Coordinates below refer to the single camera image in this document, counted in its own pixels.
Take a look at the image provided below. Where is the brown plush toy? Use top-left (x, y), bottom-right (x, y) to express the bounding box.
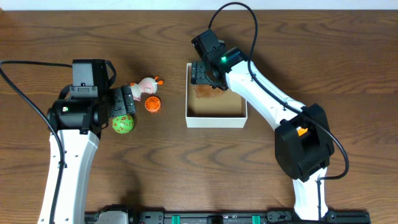
top-left (193, 85), bottom-right (224, 98)

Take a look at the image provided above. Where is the pink white snail toy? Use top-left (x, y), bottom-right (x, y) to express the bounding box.
top-left (130, 76), bottom-right (164, 101)

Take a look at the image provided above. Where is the yellow rubber duck toy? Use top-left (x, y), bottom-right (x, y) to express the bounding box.
top-left (297, 127), bottom-right (308, 136)

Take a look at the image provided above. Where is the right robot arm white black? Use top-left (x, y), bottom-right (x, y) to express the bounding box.
top-left (191, 46), bottom-right (335, 221)

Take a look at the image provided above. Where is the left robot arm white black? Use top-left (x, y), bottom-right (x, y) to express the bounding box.
top-left (38, 85), bottom-right (136, 223)

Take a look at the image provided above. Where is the green numbered dice ball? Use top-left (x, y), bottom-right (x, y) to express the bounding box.
top-left (112, 114), bottom-right (134, 134)

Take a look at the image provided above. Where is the orange lattice ball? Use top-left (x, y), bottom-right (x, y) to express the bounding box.
top-left (144, 96), bottom-right (161, 113)

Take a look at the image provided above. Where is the white cardboard box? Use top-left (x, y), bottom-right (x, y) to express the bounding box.
top-left (185, 63), bottom-right (248, 128)

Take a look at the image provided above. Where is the right black cable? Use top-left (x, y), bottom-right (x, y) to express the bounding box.
top-left (207, 1), bottom-right (350, 218)

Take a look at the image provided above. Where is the black cable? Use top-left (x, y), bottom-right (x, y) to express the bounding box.
top-left (0, 60), bottom-right (73, 224)
top-left (207, 1), bottom-right (350, 218)

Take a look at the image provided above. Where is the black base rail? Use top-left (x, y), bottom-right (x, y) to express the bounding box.
top-left (83, 205), bottom-right (371, 224)

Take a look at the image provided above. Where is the left black cable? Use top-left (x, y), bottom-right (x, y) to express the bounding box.
top-left (0, 60), bottom-right (73, 224)

